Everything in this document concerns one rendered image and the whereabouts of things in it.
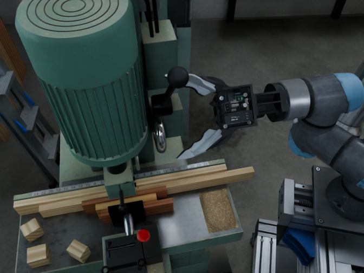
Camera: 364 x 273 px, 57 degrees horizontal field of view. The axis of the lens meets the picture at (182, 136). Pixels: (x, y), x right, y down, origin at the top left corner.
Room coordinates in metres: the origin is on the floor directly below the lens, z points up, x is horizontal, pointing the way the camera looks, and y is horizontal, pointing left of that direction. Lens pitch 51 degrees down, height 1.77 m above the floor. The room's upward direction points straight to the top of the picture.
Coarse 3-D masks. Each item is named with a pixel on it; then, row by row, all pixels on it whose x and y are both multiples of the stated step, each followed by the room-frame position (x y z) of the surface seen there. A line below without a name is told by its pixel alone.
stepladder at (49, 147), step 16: (0, 64) 1.20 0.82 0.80; (0, 80) 1.15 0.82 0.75; (16, 80) 1.24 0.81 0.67; (0, 96) 1.06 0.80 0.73; (16, 96) 1.22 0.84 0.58; (0, 112) 1.04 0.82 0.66; (16, 112) 1.08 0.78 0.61; (32, 112) 1.18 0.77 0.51; (16, 128) 1.03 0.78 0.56; (32, 128) 1.07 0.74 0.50; (48, 128) 1.22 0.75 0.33; (32, 144) 1.04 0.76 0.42; (48, 144) 1.15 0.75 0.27; (32, 160) 1.03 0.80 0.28; (48, 160) 1.05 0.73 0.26; (48, 176) 1.04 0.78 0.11
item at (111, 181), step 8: (128, 160) 0.49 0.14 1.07; (104, 168) 0.46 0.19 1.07; (128, 168) 0.46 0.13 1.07; (104, 176) 0.44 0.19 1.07; (112, 176) 0.44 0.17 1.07; (120, 176) 0.44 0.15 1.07; (128, 176) 0.44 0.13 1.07; (112, 184) 0.42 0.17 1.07; (120, 184) 0.42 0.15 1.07; (128, 184) 0.42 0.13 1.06; (112, 192) 0.41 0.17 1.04; (128, 192) 0.42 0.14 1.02
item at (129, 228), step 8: (112, 208) 0.39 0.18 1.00; (128, 208) 0.39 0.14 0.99; (136, 208) 0.40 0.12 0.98; (112, 216) 0.38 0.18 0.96; (120, 216) 0.39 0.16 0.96; (128, 216) 0.39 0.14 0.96; (136, 216) 0.40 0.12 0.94; (144, 216) 0.40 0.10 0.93; (120, 224) 0.39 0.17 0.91; (128, 224) 0.36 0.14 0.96; (128, 232) 0.34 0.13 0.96
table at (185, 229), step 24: (192, 192) 0.49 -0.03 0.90; (24, 216) 0.41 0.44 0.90; (72, 216) 0.41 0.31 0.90; (96, 216) 0.41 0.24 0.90; (168, 216) 0.41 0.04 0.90; (192, 216) 0.41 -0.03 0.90; (24, 240) 0.34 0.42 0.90; (48, 240) 0.34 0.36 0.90; (72, 240) 0.34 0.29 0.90; (96, 240) 0.34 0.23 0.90; (168, 240) 0.34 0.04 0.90; (192, 240) 0.34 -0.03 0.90; (216, 240) 0.35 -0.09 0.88; (24, 264) 0.28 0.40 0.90; (48, 264) 0.28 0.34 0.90; (72, 264) 0.28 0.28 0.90; (96, 264) 0.29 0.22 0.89; (168, 264) 0.29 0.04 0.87
